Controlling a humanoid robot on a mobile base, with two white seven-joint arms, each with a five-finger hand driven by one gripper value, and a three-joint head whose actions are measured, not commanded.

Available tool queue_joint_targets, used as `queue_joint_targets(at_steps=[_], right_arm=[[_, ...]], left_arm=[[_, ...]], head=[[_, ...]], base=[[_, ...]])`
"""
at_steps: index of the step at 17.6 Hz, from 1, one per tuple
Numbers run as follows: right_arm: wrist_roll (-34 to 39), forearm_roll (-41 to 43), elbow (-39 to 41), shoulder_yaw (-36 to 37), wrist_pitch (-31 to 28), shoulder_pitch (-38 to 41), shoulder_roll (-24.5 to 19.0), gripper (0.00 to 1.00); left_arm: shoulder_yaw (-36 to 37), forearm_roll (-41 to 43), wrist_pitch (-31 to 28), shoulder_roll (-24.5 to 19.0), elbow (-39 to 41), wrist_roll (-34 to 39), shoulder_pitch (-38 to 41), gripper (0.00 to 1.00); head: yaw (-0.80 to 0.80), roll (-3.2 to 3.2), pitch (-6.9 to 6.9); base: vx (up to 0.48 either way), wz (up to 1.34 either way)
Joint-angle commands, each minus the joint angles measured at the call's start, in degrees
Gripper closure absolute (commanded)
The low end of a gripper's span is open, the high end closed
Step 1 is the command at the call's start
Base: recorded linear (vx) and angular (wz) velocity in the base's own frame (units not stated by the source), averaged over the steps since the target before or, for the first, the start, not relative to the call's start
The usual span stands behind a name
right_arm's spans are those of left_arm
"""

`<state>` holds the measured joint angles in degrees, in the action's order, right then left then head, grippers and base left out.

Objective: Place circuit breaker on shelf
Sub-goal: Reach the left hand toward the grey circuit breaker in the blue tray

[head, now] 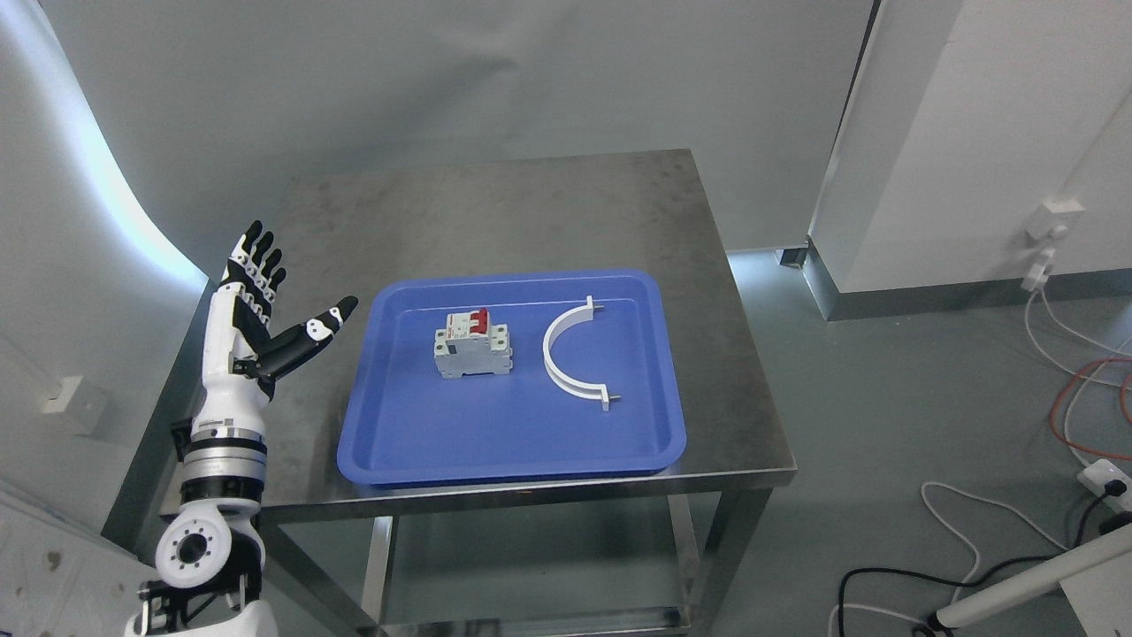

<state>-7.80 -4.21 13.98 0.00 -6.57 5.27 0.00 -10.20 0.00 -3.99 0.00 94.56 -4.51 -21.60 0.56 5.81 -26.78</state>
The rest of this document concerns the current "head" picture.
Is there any stainless steel table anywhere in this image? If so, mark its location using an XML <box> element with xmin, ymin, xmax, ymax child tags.
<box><xmin>102</xmin><ymin>149</ymin><xmax>797</xmax><ymax>637</ymax></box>

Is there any white red circuit breaker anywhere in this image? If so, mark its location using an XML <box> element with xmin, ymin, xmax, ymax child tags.
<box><xmin>432</xmin><ymin>307</ymin><xmax>513</xmax><ymax>380</ymax></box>

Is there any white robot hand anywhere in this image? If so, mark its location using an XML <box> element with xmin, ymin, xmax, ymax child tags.
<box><xmin>195</xmin><ymin>221</ymin><xmax>359</xmax><ymax>424</ymax></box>

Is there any blue plastic tray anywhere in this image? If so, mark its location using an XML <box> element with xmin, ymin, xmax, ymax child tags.
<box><xmin>337</xmin><ymin>269</ymin><xmax>687</xmax><ymax>487</ymax></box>

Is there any white curved pipe clamp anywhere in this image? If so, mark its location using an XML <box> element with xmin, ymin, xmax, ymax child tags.
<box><xmin>541</xmin><ymin>295</ymin><xmax>621</xmax><ymax>412</ymax></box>

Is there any black cable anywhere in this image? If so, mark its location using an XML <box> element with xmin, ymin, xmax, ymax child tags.
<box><xmin>837</xmin><ymin>491</ymin><xmax>1132</xmax><ymax>637</ymax></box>

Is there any white cable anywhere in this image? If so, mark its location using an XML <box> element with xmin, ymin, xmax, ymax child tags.
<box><xmin>920</xmin><ymin>283</ymin><xmax>1132</xmax><ymax>585</ymax></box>

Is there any white wall outlet with plug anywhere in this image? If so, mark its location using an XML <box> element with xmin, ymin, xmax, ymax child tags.
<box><xmin>1021</xmin><ymin>199</ymin><xmax>1086</xmax><ymax>293</ymax></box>

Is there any white wall socket box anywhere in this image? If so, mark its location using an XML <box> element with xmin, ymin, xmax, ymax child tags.
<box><xmin>42</xmin><ymin>376</ymin><xmax>109</xmax><ymax>436</ymax></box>

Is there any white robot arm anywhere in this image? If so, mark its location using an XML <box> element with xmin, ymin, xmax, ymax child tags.
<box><xmin>125</xmin><ymin>221</ymin><xmax>357</xmax><ymax>636</ymax></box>

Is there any white pole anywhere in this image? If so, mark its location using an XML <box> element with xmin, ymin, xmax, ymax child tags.
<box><xmin>926</xmin><ymin>526</ymin><xmax>1131</xmax><ymax>630</ymax></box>

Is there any white power strip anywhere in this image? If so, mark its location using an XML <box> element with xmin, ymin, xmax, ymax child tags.
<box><xmin>1077</xmin><ymin>458</ymin><xmax>1131</xmax><ymax>513</ymax></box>

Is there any orange cable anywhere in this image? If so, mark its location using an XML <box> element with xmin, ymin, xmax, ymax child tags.
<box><xmin>1049</xmin><ymin>358</ymin><xmax>1132</xmax><ymax>463</ymax></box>

